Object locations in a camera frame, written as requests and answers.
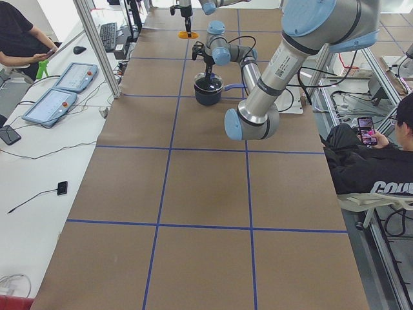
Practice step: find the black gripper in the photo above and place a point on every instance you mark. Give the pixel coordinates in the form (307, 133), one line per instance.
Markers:
(208, 60)
(186, 10)

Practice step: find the glass pot lid blue knob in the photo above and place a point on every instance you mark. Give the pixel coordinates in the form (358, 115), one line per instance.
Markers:
(203, 83)

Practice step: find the yellow corn cob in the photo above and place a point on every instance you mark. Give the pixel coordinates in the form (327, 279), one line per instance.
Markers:
(188, 35)

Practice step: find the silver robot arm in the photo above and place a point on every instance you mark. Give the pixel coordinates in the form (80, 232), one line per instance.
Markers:
(210, 6)
(306, 27)

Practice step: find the dark blue saucepan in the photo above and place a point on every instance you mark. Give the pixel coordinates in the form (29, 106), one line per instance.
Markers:
(211, 98)

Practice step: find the black keyboard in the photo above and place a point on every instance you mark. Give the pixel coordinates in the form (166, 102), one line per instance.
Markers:
(108, 34)

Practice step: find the black computer mouse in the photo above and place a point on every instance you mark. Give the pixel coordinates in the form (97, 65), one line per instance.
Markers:
(78, 50)

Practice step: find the far blue teach pendant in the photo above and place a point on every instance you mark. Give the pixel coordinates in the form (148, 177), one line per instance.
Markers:
(77, 77)

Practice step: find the blue teach pendant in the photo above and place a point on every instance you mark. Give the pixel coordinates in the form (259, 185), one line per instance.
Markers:
(52, 106)
(77, 77)

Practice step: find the near blue teach pendant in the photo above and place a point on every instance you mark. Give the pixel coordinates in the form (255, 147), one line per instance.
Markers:
(52, 106)

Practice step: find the person in black shirt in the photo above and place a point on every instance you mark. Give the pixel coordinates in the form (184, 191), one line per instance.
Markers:
(22, 43)

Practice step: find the pink screen smartphone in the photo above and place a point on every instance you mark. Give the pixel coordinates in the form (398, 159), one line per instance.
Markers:
(366, 130)

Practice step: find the small black square sensor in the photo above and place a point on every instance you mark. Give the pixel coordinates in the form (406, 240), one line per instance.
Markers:
(62, 188)

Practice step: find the seated person black hoodie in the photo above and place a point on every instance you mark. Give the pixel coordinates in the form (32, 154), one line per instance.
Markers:
(384, 168)

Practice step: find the black smartphone on table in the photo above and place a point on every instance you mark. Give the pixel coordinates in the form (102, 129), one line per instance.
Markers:
(9, 135)

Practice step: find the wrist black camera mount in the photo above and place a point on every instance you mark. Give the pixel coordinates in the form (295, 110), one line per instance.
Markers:
(198, 49)
(174, 8)

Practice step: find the white camera stand pillar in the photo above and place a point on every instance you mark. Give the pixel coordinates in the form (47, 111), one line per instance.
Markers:
(289, 101)

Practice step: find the aluminium frame post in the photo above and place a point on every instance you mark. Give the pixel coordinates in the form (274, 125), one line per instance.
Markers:
(97, 46)

